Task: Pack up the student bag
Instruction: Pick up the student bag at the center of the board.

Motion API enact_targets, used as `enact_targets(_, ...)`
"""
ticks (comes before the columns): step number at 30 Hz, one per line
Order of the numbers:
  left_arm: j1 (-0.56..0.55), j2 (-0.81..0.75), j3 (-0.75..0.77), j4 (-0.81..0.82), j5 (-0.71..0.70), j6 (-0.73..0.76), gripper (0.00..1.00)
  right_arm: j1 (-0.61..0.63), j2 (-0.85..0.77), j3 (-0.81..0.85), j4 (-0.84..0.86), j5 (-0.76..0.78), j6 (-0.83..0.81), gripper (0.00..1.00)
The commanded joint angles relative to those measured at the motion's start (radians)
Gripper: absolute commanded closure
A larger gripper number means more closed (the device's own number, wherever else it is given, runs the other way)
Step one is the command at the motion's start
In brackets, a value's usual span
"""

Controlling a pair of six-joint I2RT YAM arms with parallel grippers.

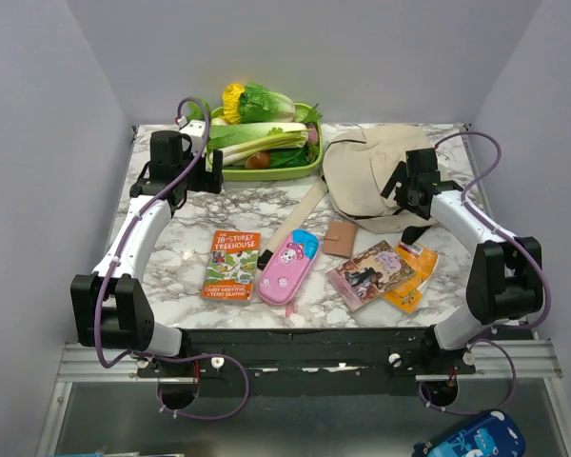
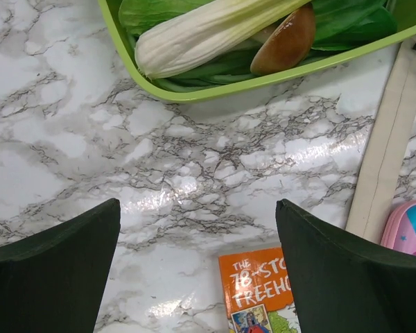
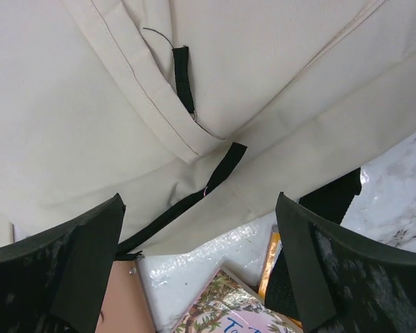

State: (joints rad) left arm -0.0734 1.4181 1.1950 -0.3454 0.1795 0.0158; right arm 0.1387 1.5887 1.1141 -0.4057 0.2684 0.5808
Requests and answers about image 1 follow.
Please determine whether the beige canvas backpack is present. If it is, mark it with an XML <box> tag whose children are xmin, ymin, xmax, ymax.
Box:
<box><xmin>258</xmin><ymin>124</ymin><xmax>438</xmax><ymax>269</ymax></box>

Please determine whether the tan leather wallet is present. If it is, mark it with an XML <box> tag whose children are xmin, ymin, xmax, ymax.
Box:
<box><xmin>323</xmin><ymin>221</ymin><xmax>357</xmax><ymax>258</ymax></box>

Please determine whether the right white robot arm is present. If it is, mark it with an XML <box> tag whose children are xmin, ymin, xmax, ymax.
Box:
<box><xmin>382</xmin><ymin>148</ymin><xmax>551</xmax><ymax>373</ymax></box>

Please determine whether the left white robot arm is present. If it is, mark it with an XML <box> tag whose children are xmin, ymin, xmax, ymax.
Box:
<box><xmin>70</xmin><ymin>121</ymin><xmax>223</xmax><ymax>376</ymax></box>

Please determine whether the napa cabbage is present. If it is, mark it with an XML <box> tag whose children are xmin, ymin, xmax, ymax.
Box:
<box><xmin>207</xmin><ymin>122</ymin><xmax>319</xmax><ymax>166</ymax></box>

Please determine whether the brown mushroom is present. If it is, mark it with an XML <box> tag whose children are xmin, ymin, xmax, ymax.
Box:
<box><xmin>245</xmin><ymin>151</ymin><xmax>270</xmax><ymax>169</ymax></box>

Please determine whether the orange yellow book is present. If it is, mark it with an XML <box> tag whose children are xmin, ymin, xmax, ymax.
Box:
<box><xmin>384</xmin><ymin>242</ymin><xmax>440</xmax><ymax>314</ymax></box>

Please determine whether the yellow corn flower vegetable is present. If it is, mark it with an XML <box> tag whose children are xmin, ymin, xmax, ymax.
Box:
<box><xmin>222</xmin><ymin>83</ymin><xmax>246</xmax><ymax>125</ymax></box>

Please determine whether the green leafy lettuce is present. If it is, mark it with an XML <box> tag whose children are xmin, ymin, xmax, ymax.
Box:
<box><xmin>238</xmin><ymin>83</ymin><xmax>296</xmax><ymax>123</ymax></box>

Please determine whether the orange treehouse book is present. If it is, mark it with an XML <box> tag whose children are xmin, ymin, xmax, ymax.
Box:
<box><xmin>201</xmin><ymin>229</ymin><xmax>261</xmax><ymax>302</ymax></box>

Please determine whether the pink fairy book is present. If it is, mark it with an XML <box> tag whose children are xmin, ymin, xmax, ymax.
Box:
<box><xmin>326</xmin><ymin>241</ymin><xmax>415</xmax><ymax>313</ymax></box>

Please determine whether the green vegetable tray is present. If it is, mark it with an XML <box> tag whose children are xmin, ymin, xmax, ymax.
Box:
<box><xmin>205</xmin><ymin>103</ymin><xmax>323</xmax><ymax>182</ymax></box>

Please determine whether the pink pencil case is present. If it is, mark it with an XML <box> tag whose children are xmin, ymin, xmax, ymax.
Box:
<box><xmin>258</xmin><ymin>228</ymin><xmax>320</xmax><ymax>317</ymax></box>

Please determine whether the blue pencil case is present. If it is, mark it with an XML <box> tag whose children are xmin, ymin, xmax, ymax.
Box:
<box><xmin>412</xmin><ymin>409</ymin><xmax>527</xmax><ymax>457</ymax></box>

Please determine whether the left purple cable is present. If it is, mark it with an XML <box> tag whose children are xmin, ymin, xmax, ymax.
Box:
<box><xmin>93</xmin><ymin>97</ymin><xmax>250</xmax><ymax>422</ymax></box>

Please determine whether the purple cable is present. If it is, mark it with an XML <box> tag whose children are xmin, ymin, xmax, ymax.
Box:
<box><xmin>93</xmin><ymin>97</ymin><xmax>250</xmax><ymax>422</ymax></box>
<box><xmin>418</xmin><ymin>130</ymin><xmax>552</xmax><ymax>415</ymax></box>

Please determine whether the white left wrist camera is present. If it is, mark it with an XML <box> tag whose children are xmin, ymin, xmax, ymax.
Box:
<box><xmin>179</xmin><ymin>118</ymin><xmax>207</xmax><ymax>161</ymax></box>

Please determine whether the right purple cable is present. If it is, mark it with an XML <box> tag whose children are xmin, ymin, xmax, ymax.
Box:
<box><xmin>418</xmin><ymin>130</ymin><xmax>552</xmax><ymax>415</ymax></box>

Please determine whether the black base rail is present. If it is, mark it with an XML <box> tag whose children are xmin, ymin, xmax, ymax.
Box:
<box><xmin>78</xmin><ymin>327</ymin><xmax>537</xmax><ymax>399</ymax></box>

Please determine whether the aluminium frame rail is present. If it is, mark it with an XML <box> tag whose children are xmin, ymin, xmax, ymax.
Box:
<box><xmin>37</xmin><ymin>329</ymin><xmax>571</xmax><ymax>456</ymax></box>

